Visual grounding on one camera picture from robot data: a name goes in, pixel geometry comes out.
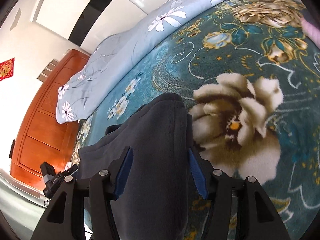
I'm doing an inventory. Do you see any lilac cloth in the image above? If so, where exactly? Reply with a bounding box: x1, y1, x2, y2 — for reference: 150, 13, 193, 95
301, 10, 320, 45

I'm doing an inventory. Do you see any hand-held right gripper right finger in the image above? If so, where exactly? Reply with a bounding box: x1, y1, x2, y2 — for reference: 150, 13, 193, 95
187, 149, 292, 240

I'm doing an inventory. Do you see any grey slatted panel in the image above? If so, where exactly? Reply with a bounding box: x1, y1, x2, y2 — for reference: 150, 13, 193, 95
36, 59, 59, 82

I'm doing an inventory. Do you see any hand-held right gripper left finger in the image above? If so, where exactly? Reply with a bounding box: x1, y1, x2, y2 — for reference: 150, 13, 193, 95
30, 146, 134, 240

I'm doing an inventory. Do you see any wooden headboard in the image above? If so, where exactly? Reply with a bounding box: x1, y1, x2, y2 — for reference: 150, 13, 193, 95
9, 49, 92, 187

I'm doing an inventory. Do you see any black and grey fleece jacket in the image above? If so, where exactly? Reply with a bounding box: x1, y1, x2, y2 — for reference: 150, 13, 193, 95
78, 93, 200, 240

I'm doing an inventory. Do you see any light blue floral quilt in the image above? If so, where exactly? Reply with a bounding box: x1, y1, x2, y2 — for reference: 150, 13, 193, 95
55, 0, 283, 124

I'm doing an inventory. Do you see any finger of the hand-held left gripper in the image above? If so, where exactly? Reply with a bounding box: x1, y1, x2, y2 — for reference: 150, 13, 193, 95
62, 167, 78, 178

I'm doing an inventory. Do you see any white glossy wardrobe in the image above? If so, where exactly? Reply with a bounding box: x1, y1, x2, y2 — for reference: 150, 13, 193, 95
30, 0, 170, 55

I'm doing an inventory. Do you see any red wall decoration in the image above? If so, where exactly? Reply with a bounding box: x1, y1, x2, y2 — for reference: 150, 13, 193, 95
0, 57, 16, 82

